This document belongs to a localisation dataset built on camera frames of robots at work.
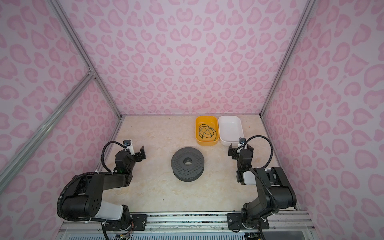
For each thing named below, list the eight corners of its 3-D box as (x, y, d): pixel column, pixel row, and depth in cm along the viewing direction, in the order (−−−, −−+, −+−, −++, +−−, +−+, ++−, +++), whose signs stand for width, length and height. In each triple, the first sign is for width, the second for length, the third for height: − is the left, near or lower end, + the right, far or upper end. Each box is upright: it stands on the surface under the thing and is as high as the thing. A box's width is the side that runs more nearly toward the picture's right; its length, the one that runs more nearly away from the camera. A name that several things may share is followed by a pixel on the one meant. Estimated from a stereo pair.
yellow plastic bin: (195, 146, 104) (195, 141, 100) (195, 121, 120) (195, 115, 115) (219, 146, 104) (220, 141, 99) (217, 121, 119) (217, 115, 115)
